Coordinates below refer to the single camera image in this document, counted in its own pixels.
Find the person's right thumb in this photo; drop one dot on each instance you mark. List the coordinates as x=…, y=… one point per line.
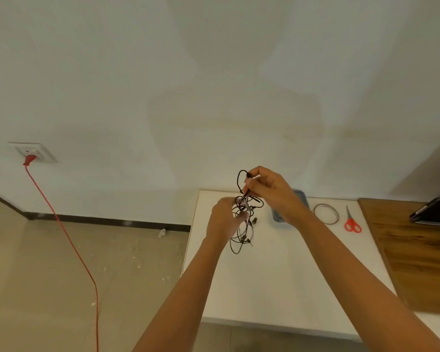
x=255, y=185

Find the crumpled white paper scrap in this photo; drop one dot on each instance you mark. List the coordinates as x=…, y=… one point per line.
x=162, y=233

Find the person's left hand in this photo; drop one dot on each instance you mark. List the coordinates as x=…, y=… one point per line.
x=222, y=219

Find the person's right hand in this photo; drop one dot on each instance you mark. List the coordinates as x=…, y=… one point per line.
x=275, y=194

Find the person's left fingers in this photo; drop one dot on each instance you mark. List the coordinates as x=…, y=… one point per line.
x=238, y=210

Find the person's left forearm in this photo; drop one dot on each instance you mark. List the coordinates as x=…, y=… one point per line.
x=183, y=296

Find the white wall socket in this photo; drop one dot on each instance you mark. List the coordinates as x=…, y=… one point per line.
x=33, y=152

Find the white table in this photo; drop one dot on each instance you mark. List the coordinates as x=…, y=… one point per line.
x=278, y=285

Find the black laptop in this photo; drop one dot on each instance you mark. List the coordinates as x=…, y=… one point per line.
x=434, y=212

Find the wooden table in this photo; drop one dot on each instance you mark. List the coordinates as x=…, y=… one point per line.
x=414, y=252

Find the person's right forearm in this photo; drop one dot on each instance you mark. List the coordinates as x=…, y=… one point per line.
x=363, y=289

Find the grey metal tray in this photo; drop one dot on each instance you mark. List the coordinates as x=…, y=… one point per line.
x=283, y=213

